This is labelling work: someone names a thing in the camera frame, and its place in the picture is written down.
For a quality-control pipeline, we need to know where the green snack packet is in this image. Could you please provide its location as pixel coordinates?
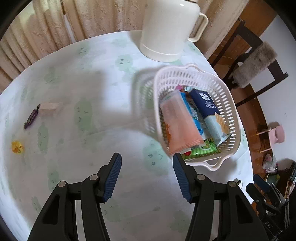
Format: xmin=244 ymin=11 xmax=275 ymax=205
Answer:
xmin=182 ymin=138 xmax=221 ymax=159

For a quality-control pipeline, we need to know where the navy wafer biscuit pack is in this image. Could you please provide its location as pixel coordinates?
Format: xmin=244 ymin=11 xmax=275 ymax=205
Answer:
xmin=189 ymin=89 xmax=230 ymax=146

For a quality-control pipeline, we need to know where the yellow jelly snack pouch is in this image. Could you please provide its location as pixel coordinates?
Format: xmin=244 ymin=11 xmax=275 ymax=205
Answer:
xmin=11 ymin=141 xmax=25 ymax=154

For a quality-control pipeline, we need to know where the white translucent snack bag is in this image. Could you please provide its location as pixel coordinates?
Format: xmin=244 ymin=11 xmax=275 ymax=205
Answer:
xmin=159 ymin=90 xmax=204 ymax=156

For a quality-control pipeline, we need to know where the purple candy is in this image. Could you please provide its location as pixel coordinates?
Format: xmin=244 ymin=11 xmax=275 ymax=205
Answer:
xmin=23 ymin=104 xmax=41 ymax=130

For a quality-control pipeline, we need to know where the blue snack packet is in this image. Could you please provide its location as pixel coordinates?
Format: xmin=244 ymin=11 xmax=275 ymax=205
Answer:
xmin=181 ymin=92 xmax=204 ymax=135

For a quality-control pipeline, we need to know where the pink cartoon snack packet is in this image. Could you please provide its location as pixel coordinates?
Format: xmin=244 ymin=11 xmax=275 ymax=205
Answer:
xmin=175 ymin=85 xmax=195 ymax=94

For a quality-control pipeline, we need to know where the wrist watch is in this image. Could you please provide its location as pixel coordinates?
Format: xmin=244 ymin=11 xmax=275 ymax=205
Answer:
xmin=233 ymin=178 xmax=243 ymax=189

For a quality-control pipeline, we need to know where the pink small stool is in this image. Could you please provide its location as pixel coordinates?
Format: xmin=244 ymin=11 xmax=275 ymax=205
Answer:
xmin=256 ymin=125 xmax=285 ymax=153

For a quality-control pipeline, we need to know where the green cloud patterned tablecloth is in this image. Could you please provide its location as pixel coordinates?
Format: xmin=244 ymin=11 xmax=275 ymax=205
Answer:
xmin=1 ymin=31 xmax=194 ymax=240

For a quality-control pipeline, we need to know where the grey fluffy chair cover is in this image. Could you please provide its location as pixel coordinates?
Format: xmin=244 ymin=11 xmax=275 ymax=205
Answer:
xmin=233 ymin=42 xmax=278 ymax=88

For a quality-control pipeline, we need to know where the dark wooden chair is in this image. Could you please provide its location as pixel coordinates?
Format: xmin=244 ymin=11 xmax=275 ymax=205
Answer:
xmin=211 ymin=18 xmax=288 ymax=107

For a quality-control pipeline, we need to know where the white thermos jug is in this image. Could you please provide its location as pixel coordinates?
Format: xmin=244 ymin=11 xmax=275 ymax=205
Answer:
xmin=139 ymin=0 xmax=209 ymax=63

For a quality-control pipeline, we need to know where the beige curtain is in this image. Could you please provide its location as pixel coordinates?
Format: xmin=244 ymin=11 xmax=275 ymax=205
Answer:
xmin=0 ymin=0 xmax=250 ymax=93

